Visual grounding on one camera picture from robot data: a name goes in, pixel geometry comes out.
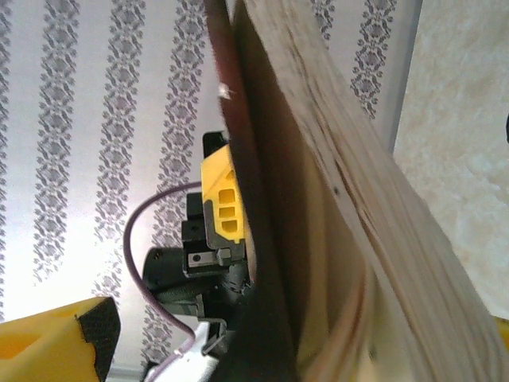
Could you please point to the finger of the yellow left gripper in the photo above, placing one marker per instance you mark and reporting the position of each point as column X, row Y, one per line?
column 222, row 187

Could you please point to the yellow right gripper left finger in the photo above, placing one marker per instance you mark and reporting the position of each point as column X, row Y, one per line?
column 40, row 350

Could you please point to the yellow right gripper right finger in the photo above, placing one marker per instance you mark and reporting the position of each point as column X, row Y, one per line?
column 503, row 328

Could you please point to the dark red cover book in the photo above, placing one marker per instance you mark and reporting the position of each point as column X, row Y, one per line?
column 318, row 199

